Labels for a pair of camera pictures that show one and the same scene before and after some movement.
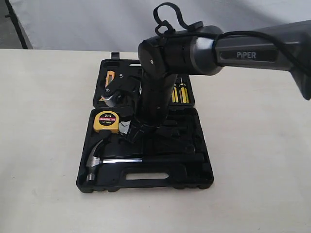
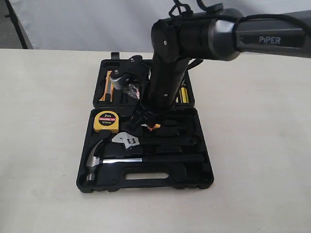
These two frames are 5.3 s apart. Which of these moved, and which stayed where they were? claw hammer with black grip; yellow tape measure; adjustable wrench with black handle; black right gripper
Moved: adjustable wrench with black handle
Stayed: claw hammer with black grip; yellow tape measure; black right gripper
